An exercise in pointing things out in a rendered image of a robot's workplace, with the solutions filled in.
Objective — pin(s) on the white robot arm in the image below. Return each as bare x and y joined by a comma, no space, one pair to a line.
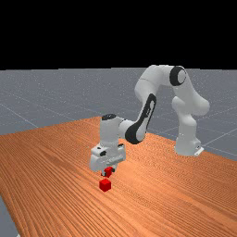
160,92

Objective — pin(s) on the red cube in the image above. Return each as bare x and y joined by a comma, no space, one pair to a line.
105,185
108,171

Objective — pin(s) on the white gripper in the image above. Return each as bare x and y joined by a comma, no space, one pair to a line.
106,155

